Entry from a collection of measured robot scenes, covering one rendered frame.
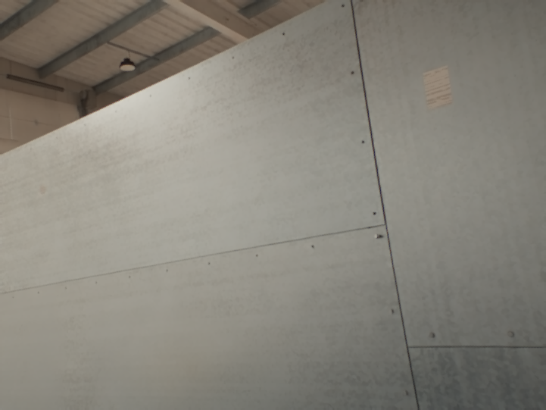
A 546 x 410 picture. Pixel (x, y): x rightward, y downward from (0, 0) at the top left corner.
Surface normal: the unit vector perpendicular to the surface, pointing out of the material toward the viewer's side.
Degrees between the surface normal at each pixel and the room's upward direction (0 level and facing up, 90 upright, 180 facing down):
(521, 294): 90
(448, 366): 90
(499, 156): 90
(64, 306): 90
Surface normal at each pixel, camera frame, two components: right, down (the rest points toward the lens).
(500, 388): -0.61, -0.06
